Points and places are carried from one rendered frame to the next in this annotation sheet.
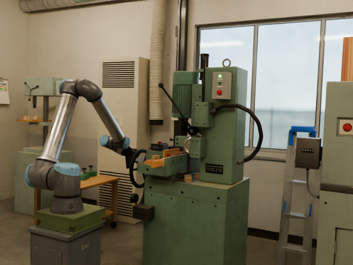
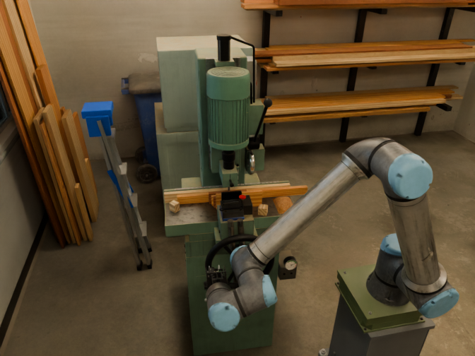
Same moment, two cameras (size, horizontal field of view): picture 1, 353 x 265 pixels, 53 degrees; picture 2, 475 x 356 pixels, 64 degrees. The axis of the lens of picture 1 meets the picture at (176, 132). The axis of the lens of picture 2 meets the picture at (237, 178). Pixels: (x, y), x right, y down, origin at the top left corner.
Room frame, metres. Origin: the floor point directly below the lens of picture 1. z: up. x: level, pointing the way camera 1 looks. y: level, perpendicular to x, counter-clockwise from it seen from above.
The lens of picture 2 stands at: (3.31, 1.17, 1.90)
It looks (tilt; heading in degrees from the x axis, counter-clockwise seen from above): 30 degrees down; 232
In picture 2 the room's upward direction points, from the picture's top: 1 degrees clockwise
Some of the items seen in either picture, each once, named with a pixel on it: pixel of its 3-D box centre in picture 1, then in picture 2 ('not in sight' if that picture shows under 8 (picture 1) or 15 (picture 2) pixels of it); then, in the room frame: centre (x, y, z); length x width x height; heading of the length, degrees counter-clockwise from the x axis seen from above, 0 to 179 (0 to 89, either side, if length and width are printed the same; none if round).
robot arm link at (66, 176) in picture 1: (65, 178); (399, 258); (2.05, 0.64, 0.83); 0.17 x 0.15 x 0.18; 68
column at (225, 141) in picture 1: (224, 125); (220, 125); (2.27, -0.31, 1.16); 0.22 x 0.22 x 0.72; 61
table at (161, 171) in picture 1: (169, 163); (232, 217); (2.46, 0.04, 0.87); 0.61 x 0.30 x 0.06; 151
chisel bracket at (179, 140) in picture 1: (186, 142); (228, 174); (2.40, -0.07, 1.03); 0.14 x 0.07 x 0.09; 61
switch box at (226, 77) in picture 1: (221, 85); (248, 75); (2.13, -0.26, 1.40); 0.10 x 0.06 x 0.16; 61
